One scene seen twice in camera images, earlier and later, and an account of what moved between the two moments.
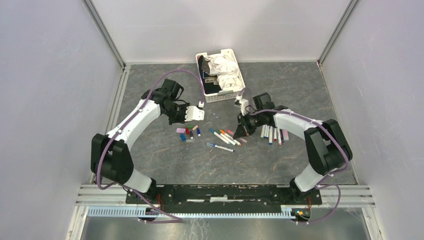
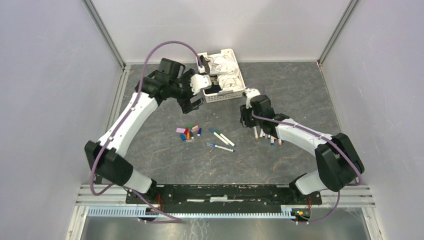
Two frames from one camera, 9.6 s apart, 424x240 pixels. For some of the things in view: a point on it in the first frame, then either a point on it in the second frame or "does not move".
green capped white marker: [226, 138] does not move
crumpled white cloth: [229, 77] does not move
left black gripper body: [179, 116] → [184, 100]
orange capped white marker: [230, 138] → [255, 133]
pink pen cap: [180, 130] does not move
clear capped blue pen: [210, 144] does not move
